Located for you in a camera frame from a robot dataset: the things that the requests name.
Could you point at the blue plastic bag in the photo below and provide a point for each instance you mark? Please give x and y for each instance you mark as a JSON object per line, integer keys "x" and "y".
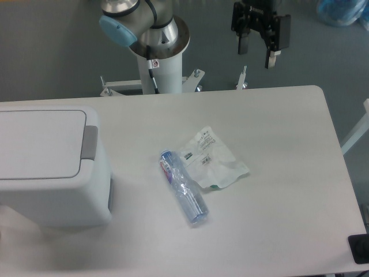
{"x": 343, "y": 13}

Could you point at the clear plastic water bottle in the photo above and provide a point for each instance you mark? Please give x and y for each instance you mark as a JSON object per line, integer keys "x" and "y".
{"x": 184, "y": 187}

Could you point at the grey lid push button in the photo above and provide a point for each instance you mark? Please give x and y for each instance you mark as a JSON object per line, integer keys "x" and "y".
{"x": 89, "y": 142}

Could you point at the white pedestal base frame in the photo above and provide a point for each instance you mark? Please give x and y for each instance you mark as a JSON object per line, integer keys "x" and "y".
{"x": 190, "y": 83}

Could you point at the white plastic packaging bag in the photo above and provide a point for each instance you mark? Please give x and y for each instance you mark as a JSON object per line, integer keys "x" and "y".
{"x": 209, "y": 162}

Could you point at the white trash can body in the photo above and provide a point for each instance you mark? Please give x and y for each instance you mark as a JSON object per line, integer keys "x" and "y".
{"x": 82, "y": 200}

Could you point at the white table leg frame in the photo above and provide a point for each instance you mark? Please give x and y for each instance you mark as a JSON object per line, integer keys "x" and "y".
{"x": 356, "y": 132}

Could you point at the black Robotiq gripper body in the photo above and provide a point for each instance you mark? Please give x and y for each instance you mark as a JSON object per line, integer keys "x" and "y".
{"x": 252, "y": 15}

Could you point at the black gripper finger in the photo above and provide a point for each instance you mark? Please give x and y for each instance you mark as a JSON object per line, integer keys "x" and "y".
{"x": 276, "y": 33}
{"x": 243, "y": 43}

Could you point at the black device at table edge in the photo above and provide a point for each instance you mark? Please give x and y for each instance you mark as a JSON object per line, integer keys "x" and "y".
{"x": 359, "y": 248}

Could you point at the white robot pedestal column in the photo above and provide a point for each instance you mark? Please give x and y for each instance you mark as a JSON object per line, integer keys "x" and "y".
{"x": 168, "y": 75}

